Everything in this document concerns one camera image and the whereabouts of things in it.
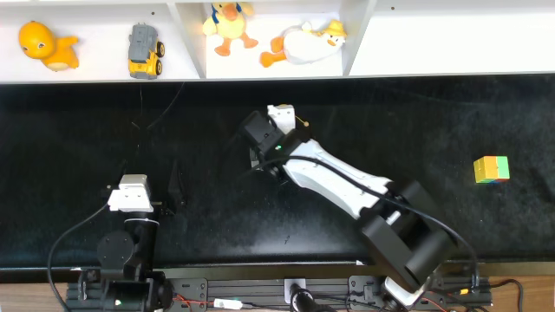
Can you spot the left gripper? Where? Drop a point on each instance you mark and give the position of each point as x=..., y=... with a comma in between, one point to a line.
x=161, y=208

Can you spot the yellow rattle drum toy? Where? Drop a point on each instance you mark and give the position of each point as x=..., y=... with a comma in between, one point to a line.
x=306, y=124

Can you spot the many-coloured puzzle cube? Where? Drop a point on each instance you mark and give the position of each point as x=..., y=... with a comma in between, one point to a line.
x=491, y=169

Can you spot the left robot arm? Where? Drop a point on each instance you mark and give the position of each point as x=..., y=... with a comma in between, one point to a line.
x=115, y=249

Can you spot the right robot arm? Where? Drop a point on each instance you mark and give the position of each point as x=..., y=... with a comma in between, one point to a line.
x=334, y=180

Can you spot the grey and yellow toy truck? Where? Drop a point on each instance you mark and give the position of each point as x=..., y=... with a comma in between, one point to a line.
x=144, y=47

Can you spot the yellow plush duck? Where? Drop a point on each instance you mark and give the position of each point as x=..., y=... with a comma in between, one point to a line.
x=230, y=26

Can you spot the orange rubber toy figure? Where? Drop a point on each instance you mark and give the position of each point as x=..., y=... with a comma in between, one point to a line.
x=41, y=43

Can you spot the white plush goose yellow hat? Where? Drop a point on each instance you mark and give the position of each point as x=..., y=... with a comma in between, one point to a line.
x=308, y=45

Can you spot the white shelf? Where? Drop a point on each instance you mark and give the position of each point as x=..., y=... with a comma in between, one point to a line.
x=433, y=43

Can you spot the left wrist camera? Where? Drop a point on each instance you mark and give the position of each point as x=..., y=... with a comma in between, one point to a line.
x=131, y=195

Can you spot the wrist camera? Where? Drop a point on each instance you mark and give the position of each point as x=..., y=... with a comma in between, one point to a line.
x=282, y=119
x=131, y=195

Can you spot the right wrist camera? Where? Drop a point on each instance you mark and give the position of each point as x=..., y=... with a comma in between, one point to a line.
x=282, y=119

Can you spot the mounting rail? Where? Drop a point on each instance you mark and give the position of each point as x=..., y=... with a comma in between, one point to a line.
x=260, y=288

